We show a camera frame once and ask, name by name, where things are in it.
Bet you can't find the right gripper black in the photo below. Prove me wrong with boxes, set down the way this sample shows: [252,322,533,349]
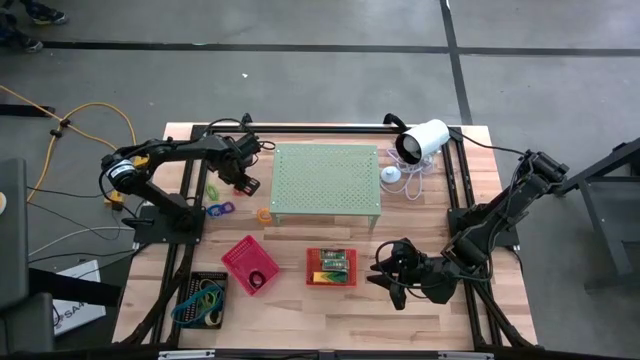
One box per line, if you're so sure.
[367,239,459,311]

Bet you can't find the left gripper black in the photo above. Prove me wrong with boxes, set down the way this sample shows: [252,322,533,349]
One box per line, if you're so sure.
[215,132,264,197]

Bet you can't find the yellow green Crayola box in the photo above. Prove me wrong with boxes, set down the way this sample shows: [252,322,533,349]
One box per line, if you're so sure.
[312,270,350,285]

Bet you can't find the green rubber band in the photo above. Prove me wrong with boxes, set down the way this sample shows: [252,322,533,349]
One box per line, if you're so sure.
[197,279,225,310]

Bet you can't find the orange slotted plastic basket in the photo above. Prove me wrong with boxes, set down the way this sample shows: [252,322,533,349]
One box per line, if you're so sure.
[305,247,359,288]

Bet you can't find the green perforated metal shelf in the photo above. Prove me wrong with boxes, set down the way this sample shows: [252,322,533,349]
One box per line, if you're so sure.
[268,143,382,232]

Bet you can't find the red slotted plastic basket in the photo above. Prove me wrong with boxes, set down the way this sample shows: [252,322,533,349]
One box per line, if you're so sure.
[220,234,281,296]

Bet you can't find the black perforated tray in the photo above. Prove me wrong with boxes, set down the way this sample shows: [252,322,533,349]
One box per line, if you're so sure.
[172,271,230,330]

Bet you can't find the white printed box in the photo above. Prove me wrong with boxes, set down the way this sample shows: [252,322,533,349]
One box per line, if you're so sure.
[52,259,107,337]

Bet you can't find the black metal side table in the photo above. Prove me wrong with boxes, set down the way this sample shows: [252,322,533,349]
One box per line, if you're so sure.
[551,137,640,291]

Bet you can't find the grey equipment case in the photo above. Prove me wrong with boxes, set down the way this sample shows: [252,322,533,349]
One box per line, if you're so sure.
[0,158,56,354]

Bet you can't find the person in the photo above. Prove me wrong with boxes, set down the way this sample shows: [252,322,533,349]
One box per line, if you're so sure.
[0,0,69,54]

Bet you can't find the white coiled cable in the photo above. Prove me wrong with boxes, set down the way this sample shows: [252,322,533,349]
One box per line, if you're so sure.
[379,147,441,202]

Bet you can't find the black metal table frame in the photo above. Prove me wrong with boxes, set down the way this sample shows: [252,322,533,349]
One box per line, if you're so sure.
[112,113,539,354]

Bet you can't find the yellow extension cable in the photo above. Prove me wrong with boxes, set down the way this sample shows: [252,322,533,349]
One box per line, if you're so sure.
[0,84,150,209]

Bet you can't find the white camera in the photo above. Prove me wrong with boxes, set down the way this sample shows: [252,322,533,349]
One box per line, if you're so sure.
[382,112,451,166]

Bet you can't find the black lamp power cable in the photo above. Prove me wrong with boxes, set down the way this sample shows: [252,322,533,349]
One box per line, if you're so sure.
[444,122,526,157]

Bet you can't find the black floor cable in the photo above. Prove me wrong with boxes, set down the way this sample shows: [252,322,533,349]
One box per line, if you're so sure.
[27,186,109,199]

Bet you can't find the white floor cable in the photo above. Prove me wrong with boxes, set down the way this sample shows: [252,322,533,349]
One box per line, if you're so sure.
[27,226,136,257]

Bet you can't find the black floor strap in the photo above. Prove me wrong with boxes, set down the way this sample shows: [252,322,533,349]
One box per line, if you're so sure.
[0,103,56,118]

